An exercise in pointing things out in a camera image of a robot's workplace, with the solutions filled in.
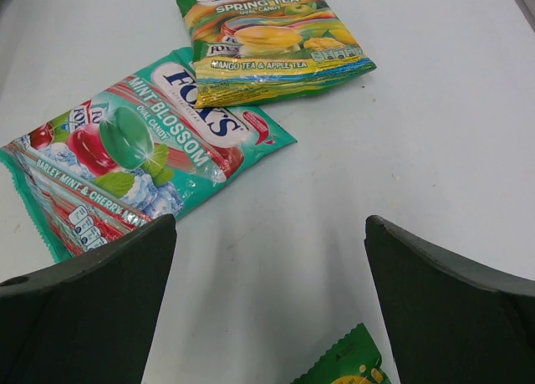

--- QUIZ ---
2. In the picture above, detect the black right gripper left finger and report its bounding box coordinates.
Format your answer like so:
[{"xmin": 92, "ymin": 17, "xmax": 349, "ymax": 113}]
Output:
[{"xmin": 1, "ymin": 214, "xmax": 176, "ymax": 383}]

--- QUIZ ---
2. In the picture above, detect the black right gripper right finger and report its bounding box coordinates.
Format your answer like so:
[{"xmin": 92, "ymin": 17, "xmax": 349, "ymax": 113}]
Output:
[{"xmin": 364, "ymin": 216, "xmax": 534, "ymax": 383}]

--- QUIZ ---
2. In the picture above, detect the green spring tea candy bag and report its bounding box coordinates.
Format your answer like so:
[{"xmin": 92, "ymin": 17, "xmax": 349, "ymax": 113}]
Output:
[{"xmin": 176, "ymin": 0, "xmax": 376, "ymax": 108}]

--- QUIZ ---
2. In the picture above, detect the teal mint blossom candy bag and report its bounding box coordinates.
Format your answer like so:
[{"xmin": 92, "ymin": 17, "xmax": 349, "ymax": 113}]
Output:
[{"xmin": 1, "ymin": 48, "xmax": 294, "ymax": 262}]

